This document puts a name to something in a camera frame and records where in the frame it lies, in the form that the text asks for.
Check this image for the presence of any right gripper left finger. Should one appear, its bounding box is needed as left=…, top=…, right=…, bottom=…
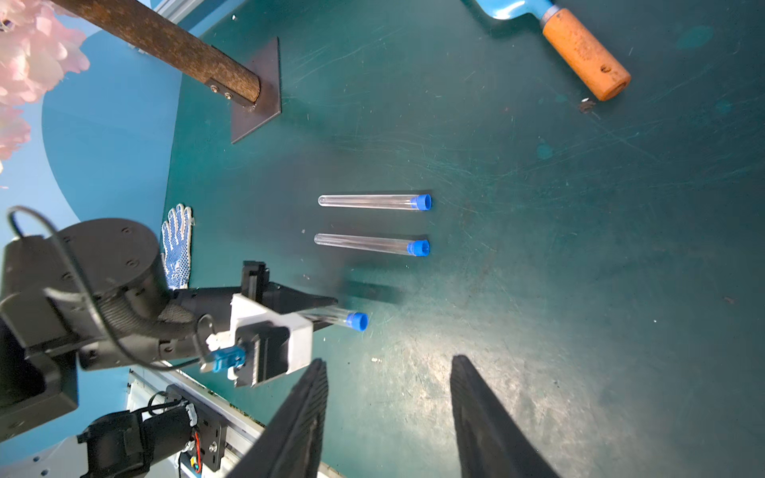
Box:
left=228, top=358, right=329, bottom=478

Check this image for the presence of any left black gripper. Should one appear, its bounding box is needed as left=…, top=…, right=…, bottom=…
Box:
left=78, top=280, right=338, bottom=370

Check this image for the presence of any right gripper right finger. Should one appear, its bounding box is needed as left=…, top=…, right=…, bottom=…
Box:
left=450, top=355, right=558, bottom=477

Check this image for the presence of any clear test tube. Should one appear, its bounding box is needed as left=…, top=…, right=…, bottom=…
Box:
left=317, top=194, right=419, bottom=211
left=314, top=233, right=415, bottom=256
left=300, top=307, right=357, bottom=329

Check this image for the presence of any blue stopper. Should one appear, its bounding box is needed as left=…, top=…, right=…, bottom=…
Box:
left=410, top=194, right=432, bottom=211
left=345, top=312, right=369, bottom=332
left=406, top=240, right=430, bottom=257

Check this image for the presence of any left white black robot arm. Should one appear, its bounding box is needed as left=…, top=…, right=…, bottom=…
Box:
left=1, top=218, right=335, bottom=439

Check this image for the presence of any pink artificial cherry blossom tree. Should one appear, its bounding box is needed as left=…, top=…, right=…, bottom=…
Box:
left=0, top=0, right=282, bottom=174

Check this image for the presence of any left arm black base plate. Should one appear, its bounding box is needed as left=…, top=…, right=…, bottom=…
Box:
left=165, top=386, right=227, bottom=477

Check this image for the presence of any blue garden fork wooden handle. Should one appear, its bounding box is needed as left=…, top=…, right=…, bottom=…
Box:
left=474, top=0, right=633, bottom=103

